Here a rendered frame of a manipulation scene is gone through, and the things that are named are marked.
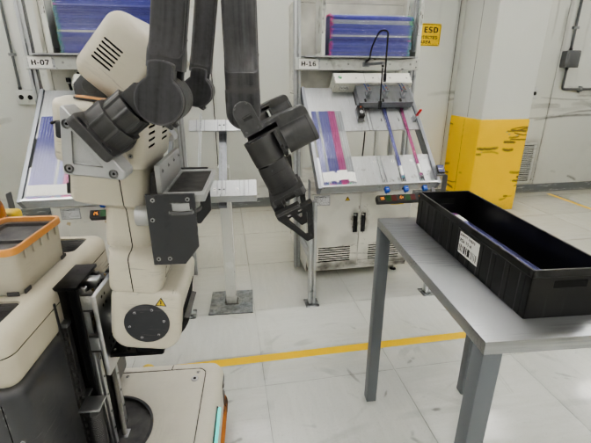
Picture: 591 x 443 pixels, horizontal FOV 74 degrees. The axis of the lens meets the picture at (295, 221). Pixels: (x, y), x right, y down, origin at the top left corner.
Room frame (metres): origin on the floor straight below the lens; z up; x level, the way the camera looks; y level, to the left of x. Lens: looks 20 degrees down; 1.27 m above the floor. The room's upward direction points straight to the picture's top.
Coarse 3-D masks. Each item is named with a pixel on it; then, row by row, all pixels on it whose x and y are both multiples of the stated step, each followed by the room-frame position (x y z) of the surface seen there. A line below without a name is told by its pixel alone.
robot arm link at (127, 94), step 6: (132, 84) 0.67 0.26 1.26; (126, 90) 0.67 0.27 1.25; (132, 90) 0.67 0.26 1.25; (186, 90) 0.71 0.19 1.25; (120, 96) 0.66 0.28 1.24; (126, 96) 0.67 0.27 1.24; (132, 96) 0.67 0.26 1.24; (186, 96) 0.69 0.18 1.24; (126, 102) 0.67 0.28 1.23; (132, 102) 0.67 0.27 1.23; (132, 108) 0.67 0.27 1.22; (186, 108) 0.69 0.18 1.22; (138, 114) 0.67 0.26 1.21; (168, 126) 0.67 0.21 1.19; (174, 126) 0.71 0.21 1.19
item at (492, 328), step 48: (384, 240) 1.27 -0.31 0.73; (432, 240) 1.11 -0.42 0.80; (384, 288) 1.27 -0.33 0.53; (432, 288) 0.85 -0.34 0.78; (480, 288) 0.81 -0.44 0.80; (480, 336) 0.63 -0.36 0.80; (528, 336) 0.63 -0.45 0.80; (576, 336) 0.63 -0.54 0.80; (480, 384) 0.62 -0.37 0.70; (480, 432) 0.62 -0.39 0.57
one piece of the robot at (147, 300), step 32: (64, 96) 0.77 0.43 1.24; (160, 128) 0.92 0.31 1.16; (128, 160) 0.76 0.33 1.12; (96, 192) 0.81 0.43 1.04; (128, 192) 0.81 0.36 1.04; (128, 224) 0.83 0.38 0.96; (128, 256) 0.80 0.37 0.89; (128, 288) 0.78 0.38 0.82; (160, 288) 0.80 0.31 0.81; (192, 288) 0.98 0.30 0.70; (128, 320) 0.78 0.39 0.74; (160, 320) 0.78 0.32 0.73
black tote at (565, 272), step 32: (448, 192) 1.26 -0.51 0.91; (448, 224) 1.04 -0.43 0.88; (480, 224) 1.17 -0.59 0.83; (512, 224) 1.02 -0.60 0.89; (480, 256) 0.87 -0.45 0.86; (512, 256) 0.76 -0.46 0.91; (544, 256) 0.88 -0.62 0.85; (576, 256) 0.79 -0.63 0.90; (512, 288) 0.74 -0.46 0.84; (544, 288) 0.69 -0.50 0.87; (576, 288) 0.70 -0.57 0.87
